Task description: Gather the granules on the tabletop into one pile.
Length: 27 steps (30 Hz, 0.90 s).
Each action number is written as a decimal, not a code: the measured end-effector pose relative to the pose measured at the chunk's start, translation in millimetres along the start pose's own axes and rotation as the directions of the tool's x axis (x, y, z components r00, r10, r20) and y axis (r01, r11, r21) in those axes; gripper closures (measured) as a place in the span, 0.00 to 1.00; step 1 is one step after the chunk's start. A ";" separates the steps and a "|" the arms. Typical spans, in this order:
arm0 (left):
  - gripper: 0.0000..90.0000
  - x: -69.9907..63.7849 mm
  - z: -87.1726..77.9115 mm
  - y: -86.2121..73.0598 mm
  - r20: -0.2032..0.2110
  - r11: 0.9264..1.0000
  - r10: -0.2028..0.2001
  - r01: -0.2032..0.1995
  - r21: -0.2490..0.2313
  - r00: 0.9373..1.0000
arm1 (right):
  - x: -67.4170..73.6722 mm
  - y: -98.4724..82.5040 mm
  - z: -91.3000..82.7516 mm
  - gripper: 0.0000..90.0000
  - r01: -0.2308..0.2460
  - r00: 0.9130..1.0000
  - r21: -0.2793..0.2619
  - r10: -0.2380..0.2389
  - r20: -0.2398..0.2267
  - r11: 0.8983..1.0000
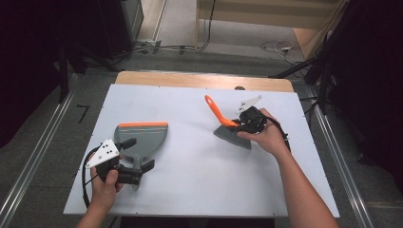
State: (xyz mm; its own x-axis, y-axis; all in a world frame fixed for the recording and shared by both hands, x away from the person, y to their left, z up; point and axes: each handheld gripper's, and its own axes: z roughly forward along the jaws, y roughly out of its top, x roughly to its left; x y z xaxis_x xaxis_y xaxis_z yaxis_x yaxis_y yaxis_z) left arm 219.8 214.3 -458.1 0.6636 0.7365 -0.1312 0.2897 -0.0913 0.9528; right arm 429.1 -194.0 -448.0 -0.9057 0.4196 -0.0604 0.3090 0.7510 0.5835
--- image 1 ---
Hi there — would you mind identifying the person's right hand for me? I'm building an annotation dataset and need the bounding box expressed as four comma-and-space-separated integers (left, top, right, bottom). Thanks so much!
237, 108, 291, 160

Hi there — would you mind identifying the white floor cable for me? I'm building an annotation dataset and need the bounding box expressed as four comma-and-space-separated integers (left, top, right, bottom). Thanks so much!
259, 39, 297, 57

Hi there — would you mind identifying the orange brush with grey bristles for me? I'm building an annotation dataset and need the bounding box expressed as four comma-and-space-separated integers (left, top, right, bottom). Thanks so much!
203, 94, 253, 151

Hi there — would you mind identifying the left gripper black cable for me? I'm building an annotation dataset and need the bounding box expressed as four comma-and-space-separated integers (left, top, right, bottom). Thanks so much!
81, 145, 100, 210

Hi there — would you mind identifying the grey dustpan with orange edge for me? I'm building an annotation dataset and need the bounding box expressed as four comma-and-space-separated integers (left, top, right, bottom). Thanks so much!
113, 122, 169, 192

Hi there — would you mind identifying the black metal stand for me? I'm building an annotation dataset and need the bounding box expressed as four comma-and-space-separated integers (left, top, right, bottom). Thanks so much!
57, 44, 87, 104
268, 56, 335, 113

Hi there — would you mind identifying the black hanging cable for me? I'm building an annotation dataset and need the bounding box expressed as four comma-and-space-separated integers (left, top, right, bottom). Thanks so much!
201, 0, 217, 50

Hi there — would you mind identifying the grey power strip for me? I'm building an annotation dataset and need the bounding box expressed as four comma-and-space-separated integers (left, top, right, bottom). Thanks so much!
135, 39, 163, 54

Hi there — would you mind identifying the white table board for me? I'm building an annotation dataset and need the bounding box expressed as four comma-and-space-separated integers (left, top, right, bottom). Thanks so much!
63, 84, 340, 219

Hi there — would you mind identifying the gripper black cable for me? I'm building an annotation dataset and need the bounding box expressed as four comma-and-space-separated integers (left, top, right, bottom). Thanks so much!
265, 116, 292, 153
81, 145, 100, 210

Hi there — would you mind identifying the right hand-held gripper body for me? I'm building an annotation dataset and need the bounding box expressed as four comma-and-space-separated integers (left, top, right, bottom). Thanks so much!
235, 94, 269, 134

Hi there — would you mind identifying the metal floor rail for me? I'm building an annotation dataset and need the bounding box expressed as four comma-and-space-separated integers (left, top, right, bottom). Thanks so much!
0, 73, 80, 228
304, 85, 375, 228

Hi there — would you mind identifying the wooden table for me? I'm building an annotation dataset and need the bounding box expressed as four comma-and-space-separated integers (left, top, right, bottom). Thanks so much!
114, 70, 295, 93

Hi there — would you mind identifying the dark cabinet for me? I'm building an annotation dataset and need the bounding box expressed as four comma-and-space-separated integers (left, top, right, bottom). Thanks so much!
98, 0, 144, 60

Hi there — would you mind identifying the person's left hand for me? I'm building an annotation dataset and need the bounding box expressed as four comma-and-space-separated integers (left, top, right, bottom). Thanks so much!
88, 152, 125, 209

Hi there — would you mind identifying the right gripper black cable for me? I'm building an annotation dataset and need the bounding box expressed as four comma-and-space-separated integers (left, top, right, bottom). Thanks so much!
265, 116, 292, 153

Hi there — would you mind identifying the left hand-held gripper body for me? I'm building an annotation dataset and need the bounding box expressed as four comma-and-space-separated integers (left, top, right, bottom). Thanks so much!
85, 138, 143, 185

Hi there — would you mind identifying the light wooden furniture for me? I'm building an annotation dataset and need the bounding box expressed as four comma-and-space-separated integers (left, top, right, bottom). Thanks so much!
194, 0, 346, 61

